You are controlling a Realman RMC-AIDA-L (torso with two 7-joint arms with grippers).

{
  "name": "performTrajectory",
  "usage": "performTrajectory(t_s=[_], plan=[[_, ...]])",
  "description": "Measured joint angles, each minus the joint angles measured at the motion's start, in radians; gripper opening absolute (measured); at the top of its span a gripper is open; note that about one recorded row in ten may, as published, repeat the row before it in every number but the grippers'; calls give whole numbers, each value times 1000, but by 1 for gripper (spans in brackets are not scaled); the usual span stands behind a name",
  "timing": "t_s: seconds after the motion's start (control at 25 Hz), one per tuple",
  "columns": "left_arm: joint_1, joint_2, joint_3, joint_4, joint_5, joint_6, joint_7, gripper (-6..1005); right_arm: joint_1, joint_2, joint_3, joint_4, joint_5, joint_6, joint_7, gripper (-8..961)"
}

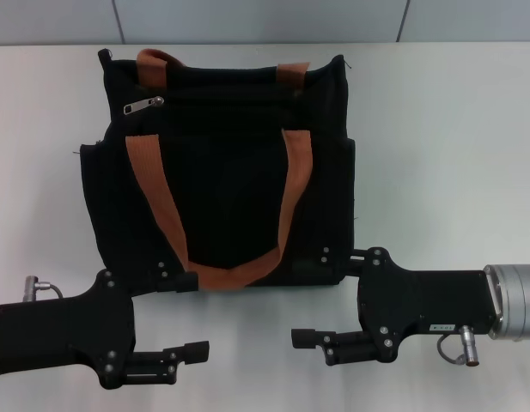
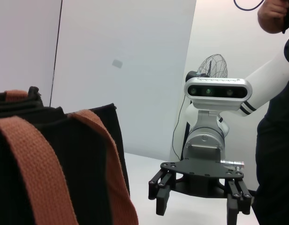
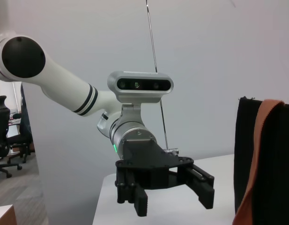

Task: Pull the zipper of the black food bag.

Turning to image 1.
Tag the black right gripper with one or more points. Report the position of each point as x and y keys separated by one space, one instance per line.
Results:
x=419 y=300

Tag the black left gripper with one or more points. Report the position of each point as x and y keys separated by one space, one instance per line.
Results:
x=62 y=330

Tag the silver metal zipper pull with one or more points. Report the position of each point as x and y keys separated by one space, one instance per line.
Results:
x=140 y=106

